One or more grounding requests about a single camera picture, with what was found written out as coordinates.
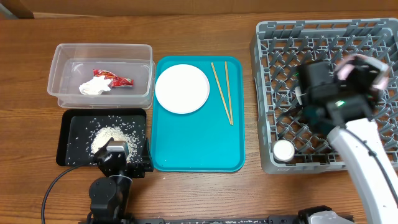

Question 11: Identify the clear plastic bin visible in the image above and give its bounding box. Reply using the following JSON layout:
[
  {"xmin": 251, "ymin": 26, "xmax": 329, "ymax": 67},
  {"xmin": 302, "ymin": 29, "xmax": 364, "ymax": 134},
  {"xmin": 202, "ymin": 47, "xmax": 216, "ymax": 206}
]
[{"xmin": 47, "ymin": 44, "xmax": 155, "ymax": 110}]

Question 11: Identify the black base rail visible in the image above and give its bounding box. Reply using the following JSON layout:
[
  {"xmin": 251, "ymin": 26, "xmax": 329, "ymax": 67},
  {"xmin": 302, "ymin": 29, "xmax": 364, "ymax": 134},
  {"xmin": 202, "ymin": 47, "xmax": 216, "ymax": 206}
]
[{"xmin": 77, "ymin": 215, "xmax": 354, "ymax": 224}]

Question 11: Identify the large white plate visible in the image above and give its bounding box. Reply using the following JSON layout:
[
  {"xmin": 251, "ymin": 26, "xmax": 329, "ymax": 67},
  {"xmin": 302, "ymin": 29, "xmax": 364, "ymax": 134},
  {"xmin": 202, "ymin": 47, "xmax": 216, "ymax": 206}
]
[{"xmin": 155, "ymin": 64, "xmax": 210, "ymax": 114}]

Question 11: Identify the white cup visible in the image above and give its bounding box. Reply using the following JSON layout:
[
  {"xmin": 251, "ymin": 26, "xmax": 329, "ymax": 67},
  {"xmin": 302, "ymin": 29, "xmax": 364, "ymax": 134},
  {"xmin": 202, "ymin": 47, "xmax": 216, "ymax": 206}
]
[{"xmin": 272, "ymin": 139, "xmax": 295, "ymax": 163}]

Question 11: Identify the teal serving tray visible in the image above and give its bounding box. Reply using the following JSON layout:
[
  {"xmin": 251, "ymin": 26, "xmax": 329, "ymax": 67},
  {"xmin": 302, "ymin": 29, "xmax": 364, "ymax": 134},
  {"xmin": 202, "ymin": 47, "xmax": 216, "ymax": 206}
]
[{"xmin": 150, "ymin": 55, "xmax": 246, "ymax": 172}]

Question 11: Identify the red snack wrapper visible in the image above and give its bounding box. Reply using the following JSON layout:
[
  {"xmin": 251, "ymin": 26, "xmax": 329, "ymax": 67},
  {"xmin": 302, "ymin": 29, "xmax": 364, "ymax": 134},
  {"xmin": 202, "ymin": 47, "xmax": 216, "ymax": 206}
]
[{"xmin": 93, "ymin": 69, "xmax": 134, "ymax": 88}]

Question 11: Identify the white napkin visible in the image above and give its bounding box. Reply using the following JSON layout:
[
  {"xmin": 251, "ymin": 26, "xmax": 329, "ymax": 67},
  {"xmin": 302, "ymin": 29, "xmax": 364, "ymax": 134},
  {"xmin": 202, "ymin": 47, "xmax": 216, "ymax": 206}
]
[{"xmin": 79, "ymin": 77, "xmax": 111, "ymax": 95}]

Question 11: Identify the grey dishwasher rack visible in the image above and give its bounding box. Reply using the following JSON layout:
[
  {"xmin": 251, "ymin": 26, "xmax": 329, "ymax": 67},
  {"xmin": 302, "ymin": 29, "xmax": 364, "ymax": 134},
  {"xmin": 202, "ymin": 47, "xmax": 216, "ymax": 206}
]
[{"xmin": 250, "ymin": 18, "xmax": 397, "ymax": 174}]

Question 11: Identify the wooden chopstick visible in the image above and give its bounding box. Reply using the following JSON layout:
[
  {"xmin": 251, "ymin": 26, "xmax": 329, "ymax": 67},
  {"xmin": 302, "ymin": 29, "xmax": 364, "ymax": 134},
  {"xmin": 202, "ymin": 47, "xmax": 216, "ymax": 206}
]
[
  {"xmin": 211, "ymin": 62, "xmax": 233, "ymax": 125},
  {"xmin": 224, "ymin": 61, "xmax": 234, "ymax": 126}
]

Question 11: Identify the black tray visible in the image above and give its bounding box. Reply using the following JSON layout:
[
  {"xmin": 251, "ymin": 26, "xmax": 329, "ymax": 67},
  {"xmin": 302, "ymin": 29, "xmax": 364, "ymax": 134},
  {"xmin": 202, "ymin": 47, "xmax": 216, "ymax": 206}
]
[{"xmin": 56, "ymin": 109, "xmax": 147, "ymax": 166}]

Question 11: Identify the grey bowl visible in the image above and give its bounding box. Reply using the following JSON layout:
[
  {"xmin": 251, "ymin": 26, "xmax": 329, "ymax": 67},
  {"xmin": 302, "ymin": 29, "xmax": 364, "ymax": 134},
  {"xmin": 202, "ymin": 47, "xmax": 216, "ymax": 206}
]
[{"xmin": 295, "ymin": 86, "xmax": 307, "ymax": 106}]

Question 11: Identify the pile of rice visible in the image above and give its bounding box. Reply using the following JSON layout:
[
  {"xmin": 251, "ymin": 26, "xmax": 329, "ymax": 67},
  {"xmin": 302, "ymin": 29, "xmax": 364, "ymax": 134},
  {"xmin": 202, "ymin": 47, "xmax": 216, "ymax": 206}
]
[{"xmin": 67, "ymin": 115, "xmax": 146, "ymax": 164}]

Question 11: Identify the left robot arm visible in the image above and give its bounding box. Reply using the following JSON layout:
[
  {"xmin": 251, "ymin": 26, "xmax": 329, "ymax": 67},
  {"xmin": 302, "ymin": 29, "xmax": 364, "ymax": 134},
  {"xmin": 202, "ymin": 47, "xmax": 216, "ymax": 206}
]
[{"xmin": 88, "ymin": 138, "xmax": 154, "ymax": 223}]

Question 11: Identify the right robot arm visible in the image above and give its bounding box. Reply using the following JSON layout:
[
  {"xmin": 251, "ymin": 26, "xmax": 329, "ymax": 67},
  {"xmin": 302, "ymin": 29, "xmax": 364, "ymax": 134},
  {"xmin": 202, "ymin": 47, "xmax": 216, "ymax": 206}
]
[{"xmin": 295, "ymin": 54, "xmax": 397, "ymax": 223}]

